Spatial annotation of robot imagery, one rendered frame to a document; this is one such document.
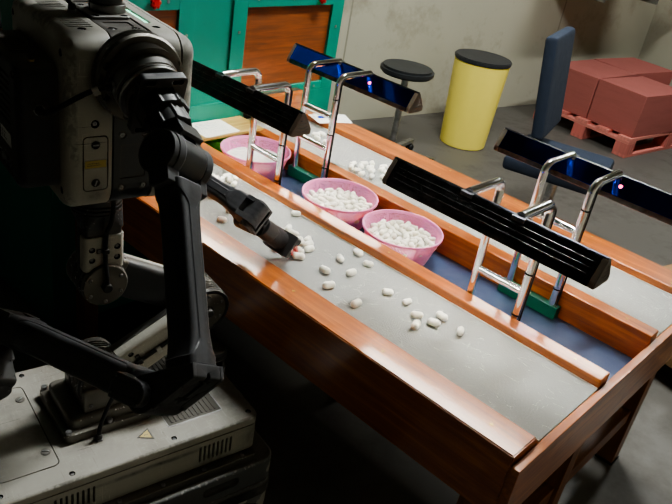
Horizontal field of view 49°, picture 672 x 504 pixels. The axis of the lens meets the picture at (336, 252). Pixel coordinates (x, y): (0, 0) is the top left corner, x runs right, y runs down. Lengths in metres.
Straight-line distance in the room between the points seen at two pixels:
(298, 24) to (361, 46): 2.38
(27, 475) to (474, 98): 4.29
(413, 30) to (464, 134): 0.92
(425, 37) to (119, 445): 4.63
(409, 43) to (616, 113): 1.79
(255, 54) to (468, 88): 2.62
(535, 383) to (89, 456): 1.08
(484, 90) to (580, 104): 1.37
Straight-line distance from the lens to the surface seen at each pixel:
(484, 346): 1.95
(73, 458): 1.87
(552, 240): 1.75
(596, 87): 6.54
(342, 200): 2.54
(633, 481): 2.95
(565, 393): 1.89
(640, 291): 2.50
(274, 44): 3.15
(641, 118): 6.37
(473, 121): 5.51
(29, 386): 2.07
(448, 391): 1.72
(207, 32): 2.91
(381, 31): 5.65
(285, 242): 2.06
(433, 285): 2.11
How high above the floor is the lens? 1.80
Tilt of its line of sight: 28 degrees down
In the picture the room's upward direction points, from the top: 10 degrees clockwise
